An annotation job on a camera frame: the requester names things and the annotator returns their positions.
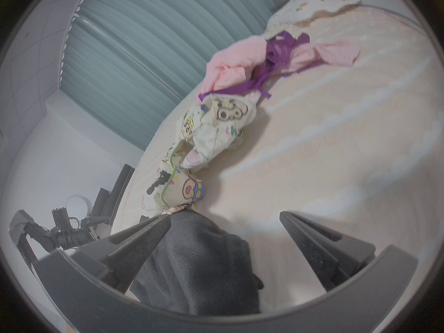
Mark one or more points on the bed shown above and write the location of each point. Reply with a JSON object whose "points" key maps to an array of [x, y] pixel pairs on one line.
{"points": [[347, 151]]}

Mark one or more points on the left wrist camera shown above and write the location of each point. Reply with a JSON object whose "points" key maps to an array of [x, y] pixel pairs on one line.
{"points": [[61, 219]]}

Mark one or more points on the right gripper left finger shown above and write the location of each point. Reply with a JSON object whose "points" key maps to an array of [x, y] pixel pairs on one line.
{"points": [[128, 251]]}

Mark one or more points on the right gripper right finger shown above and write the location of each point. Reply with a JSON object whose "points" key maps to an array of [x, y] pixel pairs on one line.
{"points": [[322, 251]]}

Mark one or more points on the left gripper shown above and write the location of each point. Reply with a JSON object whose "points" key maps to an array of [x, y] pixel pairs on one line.
{"points": [[76, 237]]}

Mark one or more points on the black T-shirt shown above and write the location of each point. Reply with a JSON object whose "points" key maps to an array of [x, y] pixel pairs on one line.
{"points": [[201, 265]]}

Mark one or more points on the pile of clothes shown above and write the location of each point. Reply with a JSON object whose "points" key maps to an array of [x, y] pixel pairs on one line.
{"points": [[236, 64]]}

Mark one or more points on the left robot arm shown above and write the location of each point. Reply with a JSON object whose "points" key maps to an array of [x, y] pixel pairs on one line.
{"points": [[29, 231]]}

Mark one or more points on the white printed pillow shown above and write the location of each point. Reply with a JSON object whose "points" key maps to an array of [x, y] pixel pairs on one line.
{"points": [[312, 7]]}

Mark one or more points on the white printed pyjama top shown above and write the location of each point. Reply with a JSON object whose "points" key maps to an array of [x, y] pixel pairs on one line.
{"points": [[215, 127]]}

